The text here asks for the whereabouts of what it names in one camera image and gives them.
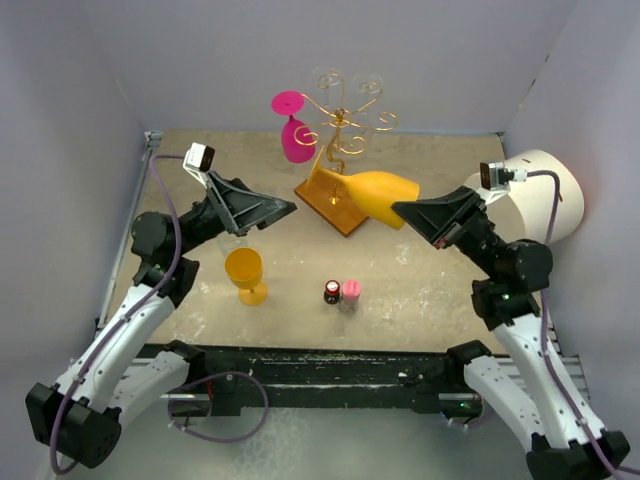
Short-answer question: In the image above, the black base frame bar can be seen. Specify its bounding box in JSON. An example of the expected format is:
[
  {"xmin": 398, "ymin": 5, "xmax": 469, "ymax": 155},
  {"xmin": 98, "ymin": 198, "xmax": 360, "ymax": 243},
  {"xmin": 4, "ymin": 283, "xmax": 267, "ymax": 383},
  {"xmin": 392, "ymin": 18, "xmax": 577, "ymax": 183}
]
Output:
[{"xmin": 134, "ymin": 339, "xmax": 506, "ymax": 416}]

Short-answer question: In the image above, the clear wine glass front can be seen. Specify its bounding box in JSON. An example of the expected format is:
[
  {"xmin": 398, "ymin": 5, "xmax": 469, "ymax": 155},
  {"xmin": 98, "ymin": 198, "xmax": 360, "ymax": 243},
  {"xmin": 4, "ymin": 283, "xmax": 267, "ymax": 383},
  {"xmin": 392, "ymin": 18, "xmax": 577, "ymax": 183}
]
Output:
[{"xmin": 216, "ymin": 233, "xmax": 246, "ymax": 257}]

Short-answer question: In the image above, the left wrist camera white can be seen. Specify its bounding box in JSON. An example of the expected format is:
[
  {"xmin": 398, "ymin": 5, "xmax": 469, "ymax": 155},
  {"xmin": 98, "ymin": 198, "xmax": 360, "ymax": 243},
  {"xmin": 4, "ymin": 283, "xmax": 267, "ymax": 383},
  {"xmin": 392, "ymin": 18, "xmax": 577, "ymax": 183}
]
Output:
[{"xmin": 183, "ymin": 142, "xmax": 215, "ymax": 173}]

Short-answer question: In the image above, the dark red capped bottle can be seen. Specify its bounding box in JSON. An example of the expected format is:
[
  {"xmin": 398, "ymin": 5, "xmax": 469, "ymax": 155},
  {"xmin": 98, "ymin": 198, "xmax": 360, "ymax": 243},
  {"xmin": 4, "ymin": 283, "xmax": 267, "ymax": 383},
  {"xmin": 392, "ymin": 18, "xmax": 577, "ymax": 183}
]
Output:
[{"xmin": 323, "ymin": 280, "xmax": 341, "ymax": 305}]

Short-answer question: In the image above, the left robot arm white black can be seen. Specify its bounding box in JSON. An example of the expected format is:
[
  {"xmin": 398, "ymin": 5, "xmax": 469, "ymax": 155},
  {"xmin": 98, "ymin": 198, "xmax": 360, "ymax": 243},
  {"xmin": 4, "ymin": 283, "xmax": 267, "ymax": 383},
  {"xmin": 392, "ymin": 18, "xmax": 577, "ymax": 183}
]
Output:
[{"xmin": 26, "ymin": 172, "xmax": 297, "ymax": 474}]

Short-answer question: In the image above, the pink wine glass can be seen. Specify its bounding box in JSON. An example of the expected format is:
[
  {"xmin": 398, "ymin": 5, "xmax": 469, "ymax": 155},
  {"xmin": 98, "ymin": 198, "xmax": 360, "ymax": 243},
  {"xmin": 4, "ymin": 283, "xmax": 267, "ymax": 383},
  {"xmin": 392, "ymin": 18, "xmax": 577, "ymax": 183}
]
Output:
[{"xmin": 271, "ymin": 90, "xmax": 316, "ymax": 164}]

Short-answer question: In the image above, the yellow wine glass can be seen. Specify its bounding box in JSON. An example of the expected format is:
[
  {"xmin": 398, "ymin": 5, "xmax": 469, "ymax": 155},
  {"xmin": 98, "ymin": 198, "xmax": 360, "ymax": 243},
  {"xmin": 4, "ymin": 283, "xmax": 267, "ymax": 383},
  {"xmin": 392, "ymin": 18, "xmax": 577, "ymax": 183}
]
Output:
[
  {"xmin": 305, "ymin": 155, "xmax": 420, "ymax": 230},
  {"xmin": 224, "ymin": 247, "xmax": 268, "ymax": 306}
]

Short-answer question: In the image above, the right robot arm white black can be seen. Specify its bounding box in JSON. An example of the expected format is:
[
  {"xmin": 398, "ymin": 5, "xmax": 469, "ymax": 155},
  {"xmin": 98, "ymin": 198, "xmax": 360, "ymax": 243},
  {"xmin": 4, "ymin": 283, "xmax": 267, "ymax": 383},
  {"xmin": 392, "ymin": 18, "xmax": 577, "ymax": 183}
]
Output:
[{"xmin": 392, "ymin": 187, "xmax": 630, "ymax": 479}]

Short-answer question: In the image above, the clear wine glass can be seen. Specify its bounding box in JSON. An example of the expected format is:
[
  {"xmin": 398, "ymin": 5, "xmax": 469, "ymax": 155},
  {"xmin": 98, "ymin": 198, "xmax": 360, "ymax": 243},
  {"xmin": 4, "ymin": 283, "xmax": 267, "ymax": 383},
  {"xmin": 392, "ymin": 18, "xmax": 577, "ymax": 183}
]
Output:
[
  {"xmin": 310, "ymin": 67, "xmax": 346, "ymax": 111},
  {"xmin": 216, "ymin": 233, "xmax": 246, "ymax": 257},
  {"xmin": 351, "ymin": 73, "xmax": 384, "ymax": 108}
]

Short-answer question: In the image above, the pink capped shaker bottle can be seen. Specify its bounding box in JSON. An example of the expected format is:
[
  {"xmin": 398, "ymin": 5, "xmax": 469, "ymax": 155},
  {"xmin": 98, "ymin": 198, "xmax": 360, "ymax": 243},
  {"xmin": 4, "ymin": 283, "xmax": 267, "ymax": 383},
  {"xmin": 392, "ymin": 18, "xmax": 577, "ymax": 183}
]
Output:
[{"xmin": 339, "ymin": 280, "xmax": 361, "ymax": 314}]

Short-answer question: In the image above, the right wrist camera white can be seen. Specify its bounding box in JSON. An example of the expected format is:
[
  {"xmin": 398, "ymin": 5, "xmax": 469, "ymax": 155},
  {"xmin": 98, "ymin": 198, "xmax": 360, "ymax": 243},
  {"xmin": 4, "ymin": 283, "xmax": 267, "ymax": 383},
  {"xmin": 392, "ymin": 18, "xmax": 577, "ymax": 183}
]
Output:
[{"xmin": 477, "ymin": 162, "xmax": 528, "ymax": 205}]

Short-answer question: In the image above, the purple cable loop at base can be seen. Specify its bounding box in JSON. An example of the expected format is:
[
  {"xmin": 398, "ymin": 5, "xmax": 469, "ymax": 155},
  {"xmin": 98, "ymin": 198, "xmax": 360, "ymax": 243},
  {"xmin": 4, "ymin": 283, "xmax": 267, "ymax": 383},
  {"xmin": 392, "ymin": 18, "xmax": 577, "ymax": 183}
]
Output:
[{"xmin": 167, "ymin": 373, "xmax": 270, "ymax": 445}]

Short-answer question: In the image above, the clear wine glass back left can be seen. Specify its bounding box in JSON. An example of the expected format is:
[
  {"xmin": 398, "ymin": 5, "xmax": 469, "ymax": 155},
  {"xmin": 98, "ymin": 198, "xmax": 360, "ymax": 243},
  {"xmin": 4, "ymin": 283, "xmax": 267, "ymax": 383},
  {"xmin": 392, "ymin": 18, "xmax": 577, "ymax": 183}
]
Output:
[{"xmin": 310, "ymin": 67, "xmax": 346, "ymax": 111}]

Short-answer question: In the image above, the white cylindrical container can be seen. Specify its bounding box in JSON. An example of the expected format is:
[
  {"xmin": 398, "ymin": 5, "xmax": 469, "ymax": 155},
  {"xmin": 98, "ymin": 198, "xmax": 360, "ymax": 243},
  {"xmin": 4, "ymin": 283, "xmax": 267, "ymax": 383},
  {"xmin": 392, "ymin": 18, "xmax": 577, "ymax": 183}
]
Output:
[{"xmin": 487, "ymin": 149, "xmax": 584, "ymax": 245}]

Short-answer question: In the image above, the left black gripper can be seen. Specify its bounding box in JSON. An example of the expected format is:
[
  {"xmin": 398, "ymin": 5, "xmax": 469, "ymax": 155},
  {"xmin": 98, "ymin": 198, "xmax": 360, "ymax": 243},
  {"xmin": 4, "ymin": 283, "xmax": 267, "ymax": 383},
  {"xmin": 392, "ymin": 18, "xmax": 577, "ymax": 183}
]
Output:
[{"xmin": 173, "ymin": 169, "xmax": 295, "ymax": 257}]

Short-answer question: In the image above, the clear wine glass back right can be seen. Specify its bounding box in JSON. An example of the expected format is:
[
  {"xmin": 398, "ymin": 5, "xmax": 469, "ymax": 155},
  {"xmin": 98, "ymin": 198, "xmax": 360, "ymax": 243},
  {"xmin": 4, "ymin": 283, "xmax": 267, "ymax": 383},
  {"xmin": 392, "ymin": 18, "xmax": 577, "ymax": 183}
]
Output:
[{"xmin": 351, "ymin": 73, "xmax": 384, "ymax": 108}]

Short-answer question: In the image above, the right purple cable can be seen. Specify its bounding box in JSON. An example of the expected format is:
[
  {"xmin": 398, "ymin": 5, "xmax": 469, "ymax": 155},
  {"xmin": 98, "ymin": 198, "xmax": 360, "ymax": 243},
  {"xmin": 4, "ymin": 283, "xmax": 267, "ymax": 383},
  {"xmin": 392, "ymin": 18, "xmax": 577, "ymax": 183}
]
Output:
[{"xmin": 524, "ymin": 170, "xmax": 640, "ymax": 476}]

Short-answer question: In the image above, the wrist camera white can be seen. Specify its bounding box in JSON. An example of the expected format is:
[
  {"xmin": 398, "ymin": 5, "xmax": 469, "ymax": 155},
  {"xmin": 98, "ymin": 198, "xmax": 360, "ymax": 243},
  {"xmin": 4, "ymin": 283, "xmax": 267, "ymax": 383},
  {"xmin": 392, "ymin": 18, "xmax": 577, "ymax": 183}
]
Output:
[
  {"xmin": 183, "ymin": 142, "xmax": 215, "ymax": 173},
  {"xmin": 477, "ymin": 162, "xmax": 528, "ymax": 205}
]

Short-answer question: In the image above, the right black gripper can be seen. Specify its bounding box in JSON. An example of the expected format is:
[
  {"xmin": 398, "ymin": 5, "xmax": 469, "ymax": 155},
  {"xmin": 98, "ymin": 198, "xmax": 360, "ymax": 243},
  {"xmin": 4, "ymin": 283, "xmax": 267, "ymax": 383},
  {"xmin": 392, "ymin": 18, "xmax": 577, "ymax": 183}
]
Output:
[{"xmin": 391, "ymin": 184, "xmax": 504, "ymax": 278}]

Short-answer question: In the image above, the gold wire wine glass rack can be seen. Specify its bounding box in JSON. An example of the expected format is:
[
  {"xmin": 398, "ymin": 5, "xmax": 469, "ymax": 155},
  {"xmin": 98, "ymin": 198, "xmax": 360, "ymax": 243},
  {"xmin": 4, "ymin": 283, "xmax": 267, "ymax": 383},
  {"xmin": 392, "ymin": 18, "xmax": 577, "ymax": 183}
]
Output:
[{"xmin": 294, "ymin": 78, "xmax": 398, "ymax": 237}]

